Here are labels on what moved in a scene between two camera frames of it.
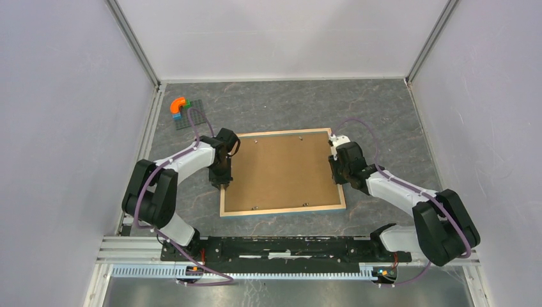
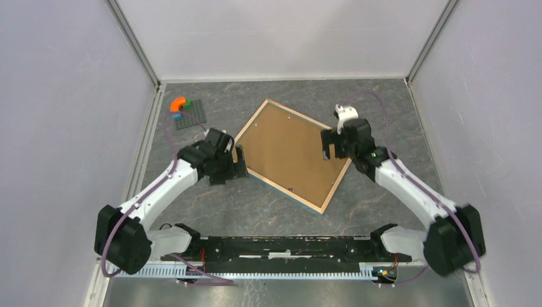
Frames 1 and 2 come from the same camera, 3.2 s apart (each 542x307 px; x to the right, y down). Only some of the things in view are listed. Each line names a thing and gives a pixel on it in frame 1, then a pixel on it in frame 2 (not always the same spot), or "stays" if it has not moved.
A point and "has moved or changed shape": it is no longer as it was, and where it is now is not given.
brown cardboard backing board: x=281 y=171 has moved or changed shape
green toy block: x=189 y=104 stays
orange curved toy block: x=175 y=105 stays
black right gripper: x=333 y=164 → x=331 y=136
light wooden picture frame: x=281 y=172 has moved or changed shape
